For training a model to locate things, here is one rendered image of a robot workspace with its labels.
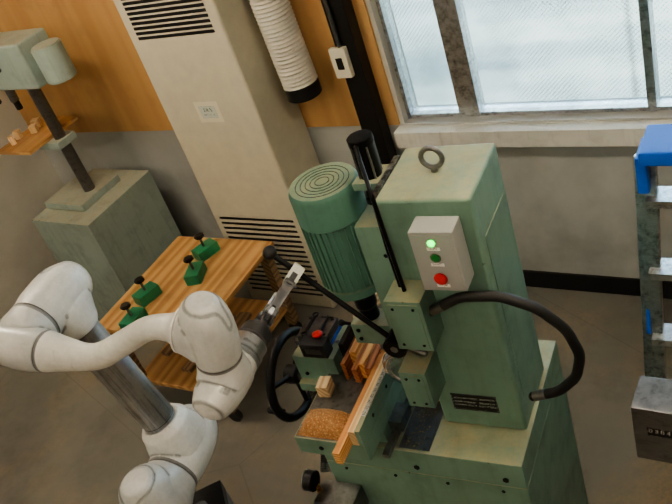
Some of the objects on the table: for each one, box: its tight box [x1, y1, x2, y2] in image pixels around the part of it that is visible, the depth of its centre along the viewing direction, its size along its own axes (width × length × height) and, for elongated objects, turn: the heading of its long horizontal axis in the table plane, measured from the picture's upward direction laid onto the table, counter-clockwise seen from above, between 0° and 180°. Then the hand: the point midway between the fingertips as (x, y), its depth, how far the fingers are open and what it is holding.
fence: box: [354, 373, 394, 446], centre depth 224 cm, size 60×2×6 cm, turn 179°
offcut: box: [315, 376, 335, 397], centre depth 223 cm, size 4×3×4 cm
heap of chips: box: [297, 408, 350, 441], centre depth 213 cm, size 9×14×4 cm, turn 89°
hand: (287, 284), depth 200 cm, fingers open, 13 cm apart
